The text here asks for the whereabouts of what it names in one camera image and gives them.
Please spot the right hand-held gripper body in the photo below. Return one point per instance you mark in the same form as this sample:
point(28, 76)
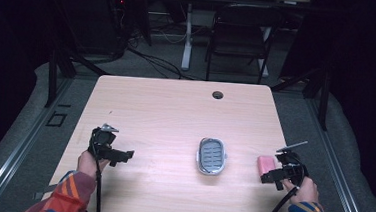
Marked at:
point(292, 163)

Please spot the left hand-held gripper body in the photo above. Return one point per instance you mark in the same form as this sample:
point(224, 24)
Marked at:
point(101, 140)

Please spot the pink soap bar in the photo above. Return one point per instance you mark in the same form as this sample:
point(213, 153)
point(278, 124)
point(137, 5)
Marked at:
point(266, 165)

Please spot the grey soap dish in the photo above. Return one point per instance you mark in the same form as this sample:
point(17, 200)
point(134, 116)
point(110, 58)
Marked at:
point(211, 156)

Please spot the person's right hand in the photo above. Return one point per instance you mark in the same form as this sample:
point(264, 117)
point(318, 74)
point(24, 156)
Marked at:
point(303, 192)

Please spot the person's left hand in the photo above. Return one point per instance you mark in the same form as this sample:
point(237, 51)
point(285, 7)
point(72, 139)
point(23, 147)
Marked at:
point(88, 165)

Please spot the black metal stand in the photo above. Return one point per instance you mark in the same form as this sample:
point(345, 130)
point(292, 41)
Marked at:
point(56, 70)
point(317, 91)

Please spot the white desk leg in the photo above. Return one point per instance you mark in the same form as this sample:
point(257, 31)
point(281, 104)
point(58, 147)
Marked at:
point(188, 39)

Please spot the black folding chair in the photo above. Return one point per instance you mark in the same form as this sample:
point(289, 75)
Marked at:
point(240, 39)

